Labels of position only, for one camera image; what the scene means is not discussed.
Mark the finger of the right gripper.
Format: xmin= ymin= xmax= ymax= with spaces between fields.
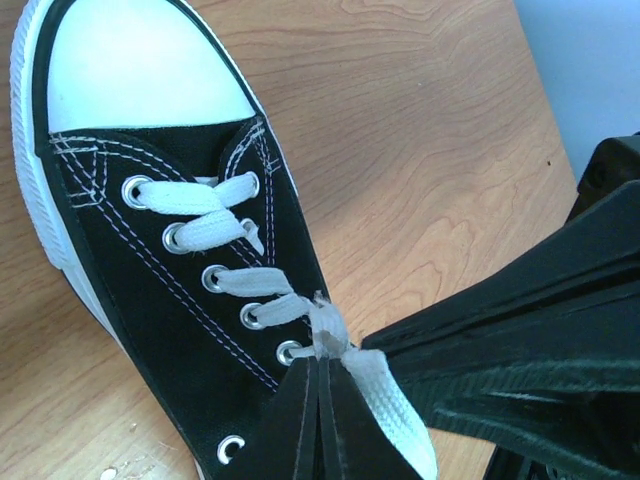
xmin=390 ymin=355 xmax=639 ymax=475

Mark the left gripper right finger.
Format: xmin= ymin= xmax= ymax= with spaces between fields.
xmin=318 ymin=359 xmax=419 ymax=480

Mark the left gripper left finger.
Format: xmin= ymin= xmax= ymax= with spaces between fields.
xmin=218 ymin=358 xmax=319 ymax=480

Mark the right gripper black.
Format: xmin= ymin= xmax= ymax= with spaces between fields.
xmin=362 ymin=133 xmax=640 ymax=358

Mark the white shoelace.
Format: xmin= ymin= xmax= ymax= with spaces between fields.
xmin=121 ymin=171 xmax=438 ymax=479

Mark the black white sneaker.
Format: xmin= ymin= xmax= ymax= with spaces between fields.
xmin=10 ymin=1 xmax=328 ymax=479

